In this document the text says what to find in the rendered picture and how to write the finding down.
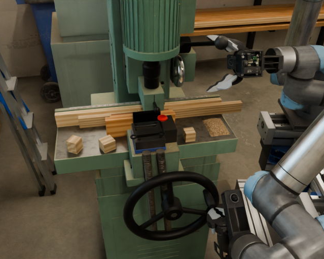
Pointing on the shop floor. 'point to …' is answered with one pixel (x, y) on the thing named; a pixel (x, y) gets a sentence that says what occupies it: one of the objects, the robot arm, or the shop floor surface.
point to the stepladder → (6, 88)
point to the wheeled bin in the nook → (46, 21)
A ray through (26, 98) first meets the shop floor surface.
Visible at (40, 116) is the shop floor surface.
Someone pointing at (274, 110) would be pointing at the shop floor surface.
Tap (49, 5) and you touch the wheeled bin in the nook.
